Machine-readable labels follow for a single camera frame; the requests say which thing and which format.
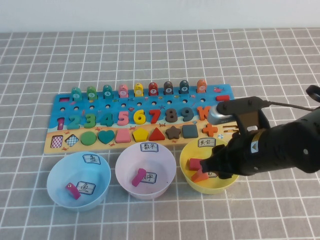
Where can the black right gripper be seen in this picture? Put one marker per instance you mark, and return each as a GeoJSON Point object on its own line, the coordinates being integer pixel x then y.
{"type": "Point", "coordinates": [246, 160]}

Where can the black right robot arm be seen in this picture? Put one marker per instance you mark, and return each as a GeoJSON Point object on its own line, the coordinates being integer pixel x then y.
{"type": "Point", "coordinates": [300, 140]}

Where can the pink rectangle piece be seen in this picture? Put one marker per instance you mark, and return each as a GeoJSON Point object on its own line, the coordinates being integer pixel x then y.
{"type": "Point", "coordinates": [193, 163]}

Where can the orange rhombus piece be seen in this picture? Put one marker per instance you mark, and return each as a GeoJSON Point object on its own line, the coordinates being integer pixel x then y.
{"type": "Point", "coordinates": [198, 178]}

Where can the orange plus sign piece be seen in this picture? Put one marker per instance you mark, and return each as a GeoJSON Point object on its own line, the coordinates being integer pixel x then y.
{"type": "Point", "coordinates": [210, 130]}

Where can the yellow plastic bowl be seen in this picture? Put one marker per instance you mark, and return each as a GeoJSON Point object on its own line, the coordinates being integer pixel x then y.
{"type": "Point", "coordinates": [212, 188]}

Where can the dark grey square piece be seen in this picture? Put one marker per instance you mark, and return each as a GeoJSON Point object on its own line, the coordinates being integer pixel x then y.
{"type": "Point", "coordinates": [190, 131]}

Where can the orange number ten piece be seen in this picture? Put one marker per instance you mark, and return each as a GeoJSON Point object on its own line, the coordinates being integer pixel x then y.
{"type": "Point", "coordinates": [200, 113]}

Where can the brown star piece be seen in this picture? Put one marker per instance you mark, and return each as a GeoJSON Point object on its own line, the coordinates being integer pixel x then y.
{"type": "Point", "coordinates": [173, 132]}

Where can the dark grey number nine piece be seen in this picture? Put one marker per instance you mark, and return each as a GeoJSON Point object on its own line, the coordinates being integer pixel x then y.
{"type": "Point", "coordinates": [190, 113]}

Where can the red minus sign piece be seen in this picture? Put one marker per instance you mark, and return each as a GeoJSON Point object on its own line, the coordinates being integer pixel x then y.
{"type": "Point", "coordinates": [222, 97]}

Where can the brown number eight piece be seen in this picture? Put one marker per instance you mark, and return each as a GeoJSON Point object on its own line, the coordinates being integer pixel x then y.
{"type": "Point", "coordinates": [167, 118]}

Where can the red triangle piece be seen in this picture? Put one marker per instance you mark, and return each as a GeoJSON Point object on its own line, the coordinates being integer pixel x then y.
{"type": "Point", "coordinates": [157, 135]}

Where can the orange fish piece ten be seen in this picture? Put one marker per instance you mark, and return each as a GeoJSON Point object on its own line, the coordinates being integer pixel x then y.
{"type": "Point", "coordinates": [201, 86]}

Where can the red number seven piece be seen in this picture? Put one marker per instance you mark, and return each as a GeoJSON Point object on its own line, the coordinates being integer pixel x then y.
{"type": "Point", "coordinates": [155, 112]}

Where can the dark grey fish piece nine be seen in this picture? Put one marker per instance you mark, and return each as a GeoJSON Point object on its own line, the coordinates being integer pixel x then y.
{"type": "Point", "coordinates": [184, 87]}

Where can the yellow pentagon piece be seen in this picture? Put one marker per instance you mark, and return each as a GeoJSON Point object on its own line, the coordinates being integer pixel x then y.
{"type": "Point", "coordinates": [140, 135]}

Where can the magenta number one piece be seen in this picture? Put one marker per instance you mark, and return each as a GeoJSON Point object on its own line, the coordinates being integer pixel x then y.
{"type": "Point", "coordinates": [137, 178]}

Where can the brown fish piece eight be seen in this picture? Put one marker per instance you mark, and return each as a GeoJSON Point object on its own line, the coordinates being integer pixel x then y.
{"type": "Point", "coordinates": [168, 88]}

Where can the light pink plastic bowl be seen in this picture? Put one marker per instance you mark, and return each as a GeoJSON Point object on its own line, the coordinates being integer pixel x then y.
{"type": "Point", "coordinates": [130, 160]}

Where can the yellow number six piece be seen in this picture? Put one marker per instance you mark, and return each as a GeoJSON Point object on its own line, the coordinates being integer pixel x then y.
{"type": "Point", "coordinates": [137, 118]}

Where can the red fish piece seven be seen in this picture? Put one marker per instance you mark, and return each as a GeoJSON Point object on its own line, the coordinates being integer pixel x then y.
{"type": "Point", "coordinates": [153, 89]}

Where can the pink trapezoid piece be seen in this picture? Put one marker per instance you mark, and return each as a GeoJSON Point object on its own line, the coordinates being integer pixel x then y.
{"type": "Point", "coordinates": [123, 137]}

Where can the yellow fish piece six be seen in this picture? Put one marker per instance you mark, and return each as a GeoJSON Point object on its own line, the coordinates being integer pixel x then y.
{"type": "Point", "coordinates": [138, 90]}

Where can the pink number five piece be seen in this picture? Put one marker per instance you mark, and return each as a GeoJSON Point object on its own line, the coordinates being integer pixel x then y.
{"type": "Point", "coordinates": [121, 116]}

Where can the teal heart piece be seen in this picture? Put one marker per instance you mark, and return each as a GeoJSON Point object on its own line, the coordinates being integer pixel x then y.
{"type": "Point", "coordinates": [106, 136]}

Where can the teal number four piece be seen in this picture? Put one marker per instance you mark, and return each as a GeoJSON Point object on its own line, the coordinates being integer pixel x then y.
{"type": "Point", "coordinates": [109, 120]}

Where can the wooden sea puzzle board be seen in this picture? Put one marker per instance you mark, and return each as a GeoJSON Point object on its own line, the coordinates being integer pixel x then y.
{"type": "Point", "coordinates": [115, 106]}

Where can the pink fish piece five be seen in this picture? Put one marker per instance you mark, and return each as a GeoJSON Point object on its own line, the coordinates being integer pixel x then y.
{"type": "Point", "coordinates": [123, 91]}

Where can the teal fish piece four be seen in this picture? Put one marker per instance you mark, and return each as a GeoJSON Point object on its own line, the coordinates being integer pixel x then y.
{"type": "Point", "coordinates": [107, 92]}

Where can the green number three piece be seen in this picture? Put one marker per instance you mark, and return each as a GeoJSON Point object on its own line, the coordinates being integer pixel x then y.
{"type": "Point", "coordinates": [92, 125]}

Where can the green circle piece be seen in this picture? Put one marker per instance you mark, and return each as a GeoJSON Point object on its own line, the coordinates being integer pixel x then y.
{"type": "Point", "coordinates": [88, 138]}

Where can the green fish piece three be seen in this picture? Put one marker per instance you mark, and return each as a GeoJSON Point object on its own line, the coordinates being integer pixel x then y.
{"type": "Point", "coordinates": [91, 93]}

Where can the teal number two piece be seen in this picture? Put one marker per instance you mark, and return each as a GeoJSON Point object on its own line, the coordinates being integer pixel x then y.
{"type": "Point", "coordinates": [73, 127]}

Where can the magenta fish piece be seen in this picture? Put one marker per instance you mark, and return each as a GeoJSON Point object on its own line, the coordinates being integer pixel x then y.
{"type": "Point", "coordinates": [73, 192]}

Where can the light blue plastic bowl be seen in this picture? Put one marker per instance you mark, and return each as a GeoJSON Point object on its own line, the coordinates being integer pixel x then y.
{"type": "Point", "coordinates": [62, 170]}

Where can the teal fish piece two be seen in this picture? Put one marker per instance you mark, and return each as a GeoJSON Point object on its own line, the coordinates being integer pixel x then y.
{"type": "Point", "coordinates": [75, 93]}

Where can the grey checked tablecloth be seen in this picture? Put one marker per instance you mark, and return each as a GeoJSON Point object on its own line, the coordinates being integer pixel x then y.
{"type": "Point", "coordinates": [160, 62]}

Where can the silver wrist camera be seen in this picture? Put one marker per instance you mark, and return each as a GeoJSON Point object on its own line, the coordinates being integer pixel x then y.
{"type": "Point", "coordinates": [220, 120]}

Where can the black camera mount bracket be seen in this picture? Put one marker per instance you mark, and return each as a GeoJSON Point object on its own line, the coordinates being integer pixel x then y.
{"type": "Point", "coordinates": [240, 106]}

